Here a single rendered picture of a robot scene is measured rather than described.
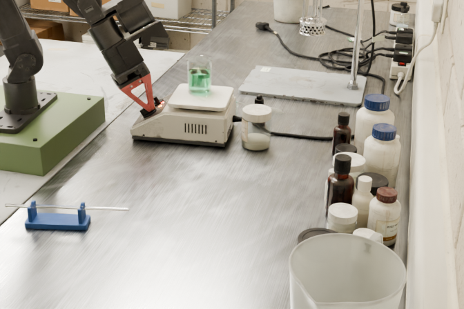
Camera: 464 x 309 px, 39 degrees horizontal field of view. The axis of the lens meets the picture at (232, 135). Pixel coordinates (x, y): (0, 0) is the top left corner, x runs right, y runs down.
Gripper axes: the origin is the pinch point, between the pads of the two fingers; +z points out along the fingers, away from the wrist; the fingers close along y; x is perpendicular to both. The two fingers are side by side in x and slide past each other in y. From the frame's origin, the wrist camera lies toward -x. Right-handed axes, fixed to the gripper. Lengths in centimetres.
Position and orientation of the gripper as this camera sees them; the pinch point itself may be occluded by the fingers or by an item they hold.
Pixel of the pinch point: (149, 106)
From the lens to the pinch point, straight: 135.9
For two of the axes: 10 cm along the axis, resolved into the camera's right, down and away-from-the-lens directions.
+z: 4.6, 8.3, 3.0
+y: -2.9, -1.7, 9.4
